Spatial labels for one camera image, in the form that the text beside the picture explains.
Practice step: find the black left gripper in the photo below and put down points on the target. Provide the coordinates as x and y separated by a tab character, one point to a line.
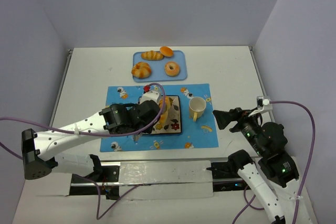
154	107

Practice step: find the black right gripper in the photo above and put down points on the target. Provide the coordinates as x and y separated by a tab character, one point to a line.
235	119

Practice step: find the blue plastic tray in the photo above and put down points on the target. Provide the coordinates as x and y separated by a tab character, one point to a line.
158	73

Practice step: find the square floral plate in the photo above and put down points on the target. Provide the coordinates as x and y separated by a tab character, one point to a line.
173	124

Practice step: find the sugared orange donut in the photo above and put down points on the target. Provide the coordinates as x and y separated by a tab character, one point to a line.
172	68

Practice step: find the round twisted bread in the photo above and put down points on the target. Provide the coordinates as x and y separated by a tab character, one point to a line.
141	70

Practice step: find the yellow mug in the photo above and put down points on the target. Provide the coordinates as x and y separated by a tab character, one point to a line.
197	106

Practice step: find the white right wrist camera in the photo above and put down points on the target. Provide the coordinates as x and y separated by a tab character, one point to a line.
263	105

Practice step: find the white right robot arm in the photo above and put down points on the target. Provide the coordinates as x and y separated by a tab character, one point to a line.
274	179

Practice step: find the upper striped croissant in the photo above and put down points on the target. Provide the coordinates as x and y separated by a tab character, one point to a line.
152	55

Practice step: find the metal rail with white cover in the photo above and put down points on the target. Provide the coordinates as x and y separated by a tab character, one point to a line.
161	180

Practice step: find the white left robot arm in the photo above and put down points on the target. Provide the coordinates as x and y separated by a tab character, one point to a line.
44	152

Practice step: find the long striped croissant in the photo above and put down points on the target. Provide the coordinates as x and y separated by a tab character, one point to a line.
168	103

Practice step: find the metal serving tongs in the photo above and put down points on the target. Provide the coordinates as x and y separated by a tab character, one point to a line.
136	137

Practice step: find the blue cartoon placemat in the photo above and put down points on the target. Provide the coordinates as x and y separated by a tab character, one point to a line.
199	134

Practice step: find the round orange bun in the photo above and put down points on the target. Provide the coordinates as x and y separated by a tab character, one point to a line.
166	51

